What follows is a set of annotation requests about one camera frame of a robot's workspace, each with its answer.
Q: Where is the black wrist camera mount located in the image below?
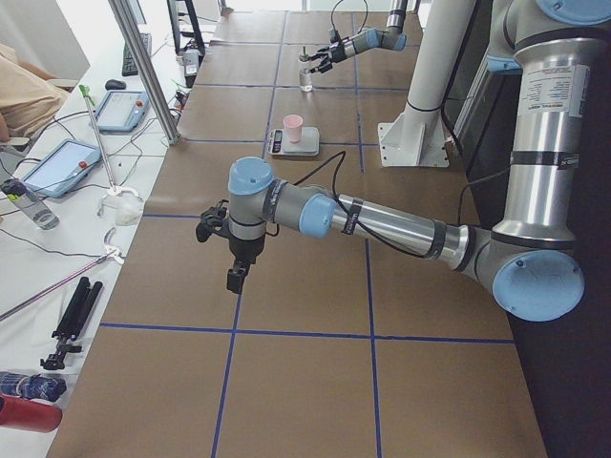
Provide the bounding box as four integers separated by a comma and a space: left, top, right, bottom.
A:
195, 199, 229, 242

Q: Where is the clear plastic water bottle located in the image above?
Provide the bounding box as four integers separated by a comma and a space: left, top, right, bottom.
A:
1, 178, 59, 230

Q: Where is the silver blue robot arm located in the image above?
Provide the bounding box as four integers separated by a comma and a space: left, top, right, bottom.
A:
221, 1, 610, 322
215, 1, 407, 281

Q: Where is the near blue teach pendant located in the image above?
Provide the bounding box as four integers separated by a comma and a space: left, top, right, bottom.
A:
21, 139, 101, 198

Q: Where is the glass sauce dispenser bottle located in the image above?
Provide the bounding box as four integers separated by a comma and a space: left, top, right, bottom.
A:
298, 46, 313, 93

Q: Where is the black computer mouse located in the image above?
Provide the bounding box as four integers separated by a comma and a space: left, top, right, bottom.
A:
105, 79, 127, 91

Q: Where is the crumpled white cloth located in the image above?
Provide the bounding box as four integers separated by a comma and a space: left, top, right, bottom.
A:
96, 194, 144, 226

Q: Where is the blue teach pendant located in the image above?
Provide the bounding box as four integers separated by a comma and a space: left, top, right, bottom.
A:
21, 139, 101, 198
95, 90, 149, 134

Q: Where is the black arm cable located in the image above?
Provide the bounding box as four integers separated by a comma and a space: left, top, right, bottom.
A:
329, 0, 369, 45
266, 151, 453, 260

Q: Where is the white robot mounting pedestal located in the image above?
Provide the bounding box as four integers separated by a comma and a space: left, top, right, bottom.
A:
378, 0, 475, 168

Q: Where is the green tipped reacher grabber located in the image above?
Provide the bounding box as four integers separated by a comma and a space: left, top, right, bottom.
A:
77, 84, 142, 201

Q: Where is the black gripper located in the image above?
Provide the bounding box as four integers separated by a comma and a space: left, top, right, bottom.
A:
308, 42, 347, 73
226, 236, 263, 293

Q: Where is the small grey adapter box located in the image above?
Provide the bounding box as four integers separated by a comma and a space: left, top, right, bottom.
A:
182, 49, 200, 78

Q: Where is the black keyboard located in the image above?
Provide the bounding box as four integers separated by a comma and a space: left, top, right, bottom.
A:
121, 31, 153, 77

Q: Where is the red metal bottle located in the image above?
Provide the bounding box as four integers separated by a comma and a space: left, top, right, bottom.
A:
0, 395, 63, 433

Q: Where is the black mini tripod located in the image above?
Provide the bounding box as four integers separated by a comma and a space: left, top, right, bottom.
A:
40, 277, 103, 370

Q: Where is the aluminium frame post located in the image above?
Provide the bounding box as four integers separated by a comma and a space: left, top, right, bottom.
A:
108, 0, 180, 145

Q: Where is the seated person beige shirt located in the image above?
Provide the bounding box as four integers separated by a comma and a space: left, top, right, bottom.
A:
1, 45, 69, 142

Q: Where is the pink reacher grabber stick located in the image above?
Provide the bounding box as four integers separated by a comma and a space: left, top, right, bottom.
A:
1, 226, 124, 322

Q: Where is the digital kitchen scale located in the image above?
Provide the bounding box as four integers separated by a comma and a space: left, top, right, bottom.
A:
267, 127, 320, 157

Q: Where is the far blue teach pendant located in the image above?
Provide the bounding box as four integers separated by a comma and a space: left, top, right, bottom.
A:
95, 90, 149, 134

